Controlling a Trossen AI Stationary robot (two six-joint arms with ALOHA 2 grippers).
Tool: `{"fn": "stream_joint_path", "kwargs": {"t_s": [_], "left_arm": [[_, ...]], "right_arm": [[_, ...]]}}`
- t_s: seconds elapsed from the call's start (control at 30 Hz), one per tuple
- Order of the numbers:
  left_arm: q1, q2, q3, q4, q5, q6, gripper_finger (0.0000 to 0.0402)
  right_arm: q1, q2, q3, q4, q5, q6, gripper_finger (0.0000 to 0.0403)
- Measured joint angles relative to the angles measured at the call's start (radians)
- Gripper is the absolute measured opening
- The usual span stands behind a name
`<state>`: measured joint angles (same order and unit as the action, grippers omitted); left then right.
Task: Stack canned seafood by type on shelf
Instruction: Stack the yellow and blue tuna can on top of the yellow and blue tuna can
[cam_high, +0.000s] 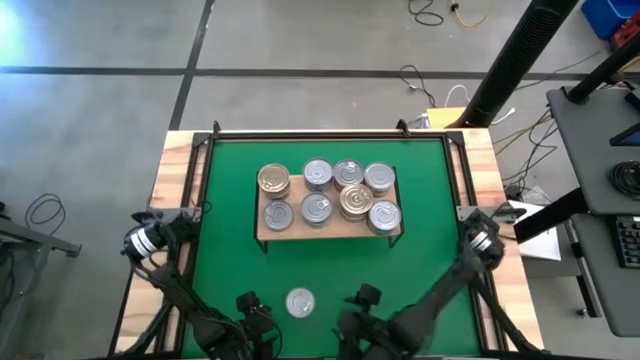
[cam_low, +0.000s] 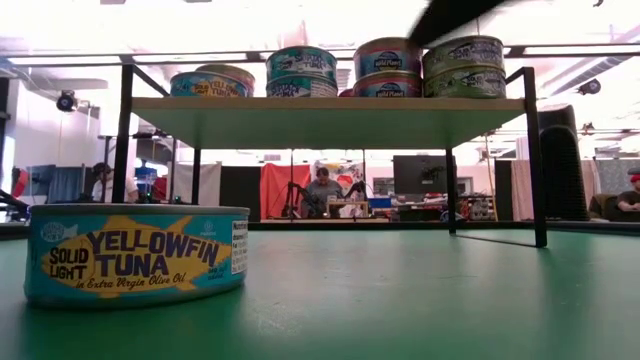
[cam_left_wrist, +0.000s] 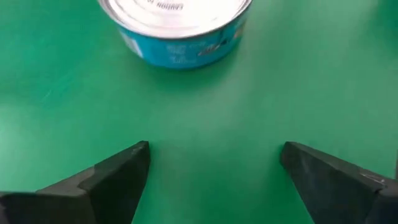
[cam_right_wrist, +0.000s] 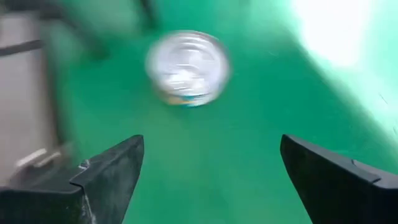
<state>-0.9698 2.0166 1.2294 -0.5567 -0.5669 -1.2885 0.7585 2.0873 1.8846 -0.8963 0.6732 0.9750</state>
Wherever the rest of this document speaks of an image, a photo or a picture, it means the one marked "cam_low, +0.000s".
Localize white-lid blue-label can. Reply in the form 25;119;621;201
422;34;506;79

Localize green albacore tuna can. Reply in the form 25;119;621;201
423;64;507;99

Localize gold-lid seafood can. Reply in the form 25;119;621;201
353;37;424;79
352;70;424;99

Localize black ceiling spotlight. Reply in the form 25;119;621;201
55;89;80;113
577;78;603;96

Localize black monitor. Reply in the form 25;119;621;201
392;154;457;196

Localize black narrow divider panel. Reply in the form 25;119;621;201
494;159;514;221

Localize white colourful painted cloth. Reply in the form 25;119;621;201
312;160;365;201

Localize black corrugated column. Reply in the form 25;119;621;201
538;103;590;223

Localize cluttered background workbench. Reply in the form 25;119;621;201
394;194;499;222

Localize person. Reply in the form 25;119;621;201
305;167;346;219
91;162;140;204
614;173;640;223

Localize grey curtain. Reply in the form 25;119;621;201
582;158;640;196

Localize red hanging cloth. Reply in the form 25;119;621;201
259;163;314;221

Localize dark green sofa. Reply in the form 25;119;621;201
588;193;622;222

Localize black room divider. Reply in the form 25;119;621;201
218;164;262;223

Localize green table mat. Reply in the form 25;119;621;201
0;228;640;360

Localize blue storage box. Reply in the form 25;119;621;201
135;167;159;194

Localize black device green lights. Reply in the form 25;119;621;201
138;188;187;205

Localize blue room divider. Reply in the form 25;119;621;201
29;164;94;204

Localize red rounded background object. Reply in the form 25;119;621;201
11;167;29;200

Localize black table frame rails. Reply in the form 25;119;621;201
0;218;640;241

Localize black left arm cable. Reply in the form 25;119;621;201
0;189;30;217

